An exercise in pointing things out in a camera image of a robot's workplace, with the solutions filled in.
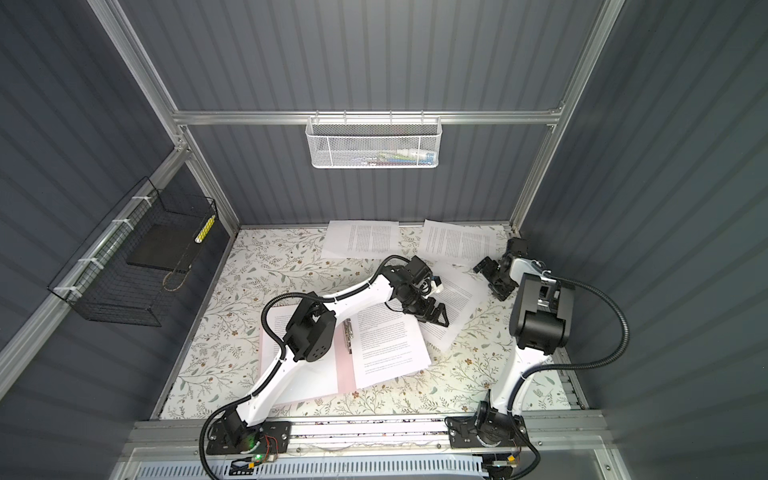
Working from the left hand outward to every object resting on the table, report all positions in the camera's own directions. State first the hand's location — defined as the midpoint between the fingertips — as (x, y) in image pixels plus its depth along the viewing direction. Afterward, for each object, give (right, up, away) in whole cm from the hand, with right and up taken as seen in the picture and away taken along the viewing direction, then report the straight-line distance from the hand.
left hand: (438, 321), depth 91 cm
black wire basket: (-79, +15, -27) cm, 84 cm away
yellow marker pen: (-66, +28, -9) cm, 72 cm away
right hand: (+19, +12, +10) cm, 24 cm away
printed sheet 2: (-27, +26, +25) cm, 45 cm away
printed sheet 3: (-16, -6, -5) cm, 17 cm away
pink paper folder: (-26, -14, -8) cm, 31 cm away
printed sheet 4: (+9, +7, +11) cm, 16 cm away
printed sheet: (-36, -14, -8) cm, 40 cm away
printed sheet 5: (+12, +25, +24) cm, 37 cm away
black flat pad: (-72, +23, -15) cm, 77 cm away
